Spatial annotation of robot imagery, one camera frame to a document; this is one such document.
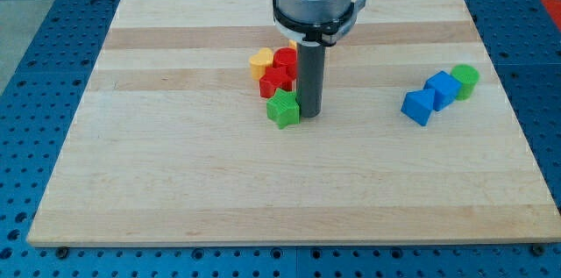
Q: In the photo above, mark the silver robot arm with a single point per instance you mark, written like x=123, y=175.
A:
x=316, y=22

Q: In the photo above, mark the green star block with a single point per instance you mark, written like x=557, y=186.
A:
x=283, y=109

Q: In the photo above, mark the red star block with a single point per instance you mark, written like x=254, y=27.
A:
x=273, y=79

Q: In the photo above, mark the yellow heart block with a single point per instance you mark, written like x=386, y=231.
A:
x=259, y=62

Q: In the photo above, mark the red cylinder block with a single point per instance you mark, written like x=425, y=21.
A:
x=286, y=57

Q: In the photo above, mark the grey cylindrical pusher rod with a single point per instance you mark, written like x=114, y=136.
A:
x=309, y=81

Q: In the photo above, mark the yellow block behind rod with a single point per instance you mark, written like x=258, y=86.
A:
x=292, y=44

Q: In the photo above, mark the wooden board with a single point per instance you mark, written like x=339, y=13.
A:
x=171, y=145

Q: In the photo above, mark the blue triangular block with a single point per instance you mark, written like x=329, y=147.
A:
x=418, y=105

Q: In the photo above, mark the blue cube block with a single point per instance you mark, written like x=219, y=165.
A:
x=446, y=89

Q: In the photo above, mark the green cylinder block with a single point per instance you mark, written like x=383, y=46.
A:
x=468, y=76

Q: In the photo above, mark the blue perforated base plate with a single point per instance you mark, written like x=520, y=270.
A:
x=40, y=100

